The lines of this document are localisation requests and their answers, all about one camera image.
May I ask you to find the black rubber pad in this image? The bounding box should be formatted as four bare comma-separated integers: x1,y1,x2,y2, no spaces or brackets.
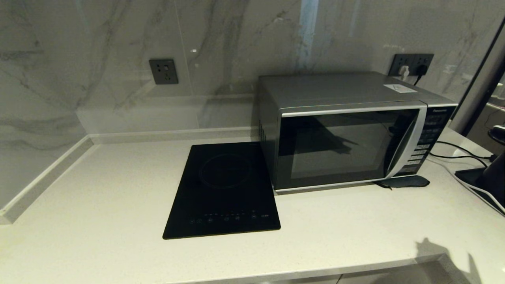
377,176,430,190

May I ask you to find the black power cable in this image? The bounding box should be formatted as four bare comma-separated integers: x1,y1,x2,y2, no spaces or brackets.
430,153,488,168
436,141,498,161

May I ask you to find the black power plug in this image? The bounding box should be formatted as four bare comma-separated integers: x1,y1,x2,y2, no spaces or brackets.
413,64,429,86

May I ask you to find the white power cable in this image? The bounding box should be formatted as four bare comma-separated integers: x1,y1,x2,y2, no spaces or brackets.
427,156,505,215

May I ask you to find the grey single wall socket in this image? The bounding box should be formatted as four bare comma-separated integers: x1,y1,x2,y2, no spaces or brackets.
149,59,179,84

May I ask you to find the black induction cooktop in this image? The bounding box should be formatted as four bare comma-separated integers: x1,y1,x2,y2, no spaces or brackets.
163,142,281,240

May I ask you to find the beige armchair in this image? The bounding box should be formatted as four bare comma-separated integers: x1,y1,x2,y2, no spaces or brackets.
468,103,505,154

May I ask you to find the white warning sticker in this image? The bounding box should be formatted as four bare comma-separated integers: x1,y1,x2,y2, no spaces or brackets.
385,84,418,93

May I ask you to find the silver Panasonic microwave oven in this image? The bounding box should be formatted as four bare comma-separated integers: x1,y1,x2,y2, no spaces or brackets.
257,72,458,194

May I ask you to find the grey double wall socket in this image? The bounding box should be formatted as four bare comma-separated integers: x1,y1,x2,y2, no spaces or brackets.
389,53,434,77

